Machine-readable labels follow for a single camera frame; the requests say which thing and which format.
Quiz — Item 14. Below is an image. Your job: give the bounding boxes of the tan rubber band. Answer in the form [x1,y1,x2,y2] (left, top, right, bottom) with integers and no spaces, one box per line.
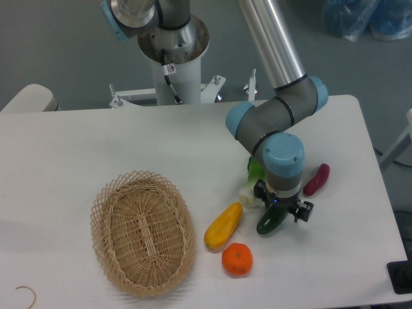
[15,286,37,309]

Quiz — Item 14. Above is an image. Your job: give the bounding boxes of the white chair back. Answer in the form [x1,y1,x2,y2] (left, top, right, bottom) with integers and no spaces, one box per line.
[1,84,61,115]

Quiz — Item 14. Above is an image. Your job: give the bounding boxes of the orange tangerine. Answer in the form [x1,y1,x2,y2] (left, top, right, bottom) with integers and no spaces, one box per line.
[221,243,253,276]

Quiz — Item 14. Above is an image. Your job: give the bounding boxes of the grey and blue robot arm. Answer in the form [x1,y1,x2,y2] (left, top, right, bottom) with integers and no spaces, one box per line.
[100,1,328,221]

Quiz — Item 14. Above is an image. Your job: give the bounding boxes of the woven wicker basket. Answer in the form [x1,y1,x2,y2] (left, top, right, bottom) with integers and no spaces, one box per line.
[90,171,196,297]

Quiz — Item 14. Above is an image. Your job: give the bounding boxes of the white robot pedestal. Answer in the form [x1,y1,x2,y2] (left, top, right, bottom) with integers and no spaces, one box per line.
[109,15,226,108]

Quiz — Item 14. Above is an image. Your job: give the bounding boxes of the yellow squash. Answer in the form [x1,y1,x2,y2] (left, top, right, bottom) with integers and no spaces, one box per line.
[203,202,243,250]

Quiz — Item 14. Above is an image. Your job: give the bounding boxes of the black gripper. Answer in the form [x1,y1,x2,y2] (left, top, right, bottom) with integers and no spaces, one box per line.
[253,180,314,223]

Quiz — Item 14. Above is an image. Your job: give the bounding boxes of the blue plastic bags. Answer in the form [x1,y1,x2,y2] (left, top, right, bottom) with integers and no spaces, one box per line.
[322,1,411,42]

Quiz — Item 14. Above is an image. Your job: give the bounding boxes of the dark green cucumber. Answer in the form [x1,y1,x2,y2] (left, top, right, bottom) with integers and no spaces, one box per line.
[256,206,288,235]

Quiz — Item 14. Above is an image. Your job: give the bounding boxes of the black pedestal cable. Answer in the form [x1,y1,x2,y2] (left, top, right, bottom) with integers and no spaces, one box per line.
[160,48,183,105]

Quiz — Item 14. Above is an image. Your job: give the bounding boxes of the green bok choy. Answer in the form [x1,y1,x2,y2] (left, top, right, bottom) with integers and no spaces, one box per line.
[238,156,266,208]

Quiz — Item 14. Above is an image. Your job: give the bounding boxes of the black device at table edge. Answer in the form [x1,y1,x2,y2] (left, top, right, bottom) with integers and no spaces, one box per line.
[387,261,411,295]

